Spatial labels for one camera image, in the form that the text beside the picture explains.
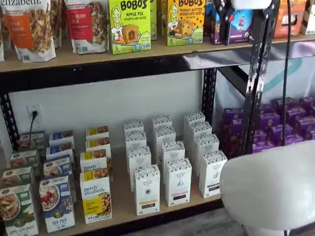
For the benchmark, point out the white botanical box yellow strip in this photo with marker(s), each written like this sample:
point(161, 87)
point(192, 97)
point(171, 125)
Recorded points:
point(146, 191)
point(139, 157)
point(133, 126)
point(135, 140)

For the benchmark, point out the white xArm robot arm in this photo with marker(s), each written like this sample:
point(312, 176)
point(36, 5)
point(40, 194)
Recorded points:
point(270, 184)

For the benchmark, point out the white botanical box pink strip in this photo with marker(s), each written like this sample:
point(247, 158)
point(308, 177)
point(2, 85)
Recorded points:
point(165, 135)
point(173, 151)
point(161, 120)
point(178, 182)

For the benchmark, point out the white botanical box black strip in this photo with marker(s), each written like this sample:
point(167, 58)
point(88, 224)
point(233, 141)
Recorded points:
point(200, 127)
point(211, 174)
point(194, 116)
point(206, 143)

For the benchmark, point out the purple Annie's snack box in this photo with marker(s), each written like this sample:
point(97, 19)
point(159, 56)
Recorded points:
point(263, 147)
point(305, 124)
point(296, 114)
point(261, 137)
point(276, 134)
point(270, 121)
point(233, 147)
point(307, 103)
point(233, 115)
point(279, 104)
point(233, 130)
point(267, 109)

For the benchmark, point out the green Bobo's apple pie box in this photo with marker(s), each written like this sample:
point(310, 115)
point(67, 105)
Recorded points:
point(153, 19)
point(130, 29)

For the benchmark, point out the white patterned box group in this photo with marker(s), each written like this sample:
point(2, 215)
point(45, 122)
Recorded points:
point(123, 209)

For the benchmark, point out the yellow Bobo's peanut butter box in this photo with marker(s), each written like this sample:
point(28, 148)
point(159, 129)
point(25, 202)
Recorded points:
point(164, 17)
point(184, 24)

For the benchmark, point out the blue oatmeal box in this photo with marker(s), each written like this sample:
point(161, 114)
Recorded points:
point(60, 137)
point(56, 204)
point(56, 167)
point(59, 150)

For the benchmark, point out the wooden shelf board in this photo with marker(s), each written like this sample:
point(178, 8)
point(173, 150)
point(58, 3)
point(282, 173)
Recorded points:
point(297, 38)
point(73, 59)

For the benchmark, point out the purple Zbar snack box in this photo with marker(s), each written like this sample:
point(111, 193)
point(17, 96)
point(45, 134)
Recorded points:
point(208, 17)
point(242, 24)

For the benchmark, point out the green oatmeal box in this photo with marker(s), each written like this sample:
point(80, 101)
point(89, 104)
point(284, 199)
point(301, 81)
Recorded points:
point(17, 209)
point(16, 177)
point(23, 159)
point(38, 140)

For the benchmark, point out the orange snack box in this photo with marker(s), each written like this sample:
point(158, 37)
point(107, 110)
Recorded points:
point(299, 24)

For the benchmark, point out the cream snack box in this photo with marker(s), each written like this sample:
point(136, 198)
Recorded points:
point(310, 19)

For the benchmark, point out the black metal shelving rack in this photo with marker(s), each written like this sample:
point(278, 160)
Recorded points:
point(98, 73)
point(233, 78)

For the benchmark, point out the black spring clamp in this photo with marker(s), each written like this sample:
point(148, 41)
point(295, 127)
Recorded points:
point(225, 24)

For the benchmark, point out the red label granola bag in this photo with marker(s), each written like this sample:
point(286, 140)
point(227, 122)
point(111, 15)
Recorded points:
point(83, 27)

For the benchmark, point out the white rounded device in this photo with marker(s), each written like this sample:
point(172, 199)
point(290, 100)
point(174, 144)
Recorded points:
point(251, 3)

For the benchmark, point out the orange label granola bag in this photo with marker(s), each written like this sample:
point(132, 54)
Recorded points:
point(27, 32)

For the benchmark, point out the white wall outlet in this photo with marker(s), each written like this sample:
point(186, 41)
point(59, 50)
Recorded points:
point(37, 123)

